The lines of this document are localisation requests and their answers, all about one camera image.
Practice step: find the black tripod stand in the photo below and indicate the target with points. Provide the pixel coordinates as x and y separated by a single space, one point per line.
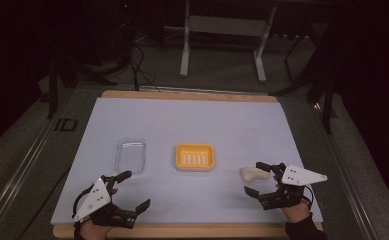
52 94
328 110

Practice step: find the pale blue table mat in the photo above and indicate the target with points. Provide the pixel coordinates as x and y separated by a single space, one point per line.
198 120

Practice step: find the metal rail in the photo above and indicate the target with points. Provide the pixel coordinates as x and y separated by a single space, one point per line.
22 173
348 180

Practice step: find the clear plastic container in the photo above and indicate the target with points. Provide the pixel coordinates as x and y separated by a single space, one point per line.
130 156

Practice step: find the person's right hand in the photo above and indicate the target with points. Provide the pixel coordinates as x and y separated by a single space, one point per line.
297 211

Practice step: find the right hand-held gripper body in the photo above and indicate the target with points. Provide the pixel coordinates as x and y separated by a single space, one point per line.
297 176

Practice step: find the yellow soap dish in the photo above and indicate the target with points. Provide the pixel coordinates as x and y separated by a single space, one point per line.
194 156

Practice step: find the beige soap bar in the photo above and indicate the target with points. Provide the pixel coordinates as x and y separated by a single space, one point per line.
254 174

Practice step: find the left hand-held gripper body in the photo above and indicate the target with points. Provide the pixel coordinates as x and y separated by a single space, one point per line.
97 196

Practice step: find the white metal stand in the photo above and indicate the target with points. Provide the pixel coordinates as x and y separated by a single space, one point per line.
228 25

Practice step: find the person's left hand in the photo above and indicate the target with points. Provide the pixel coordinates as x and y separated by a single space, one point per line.
95 230

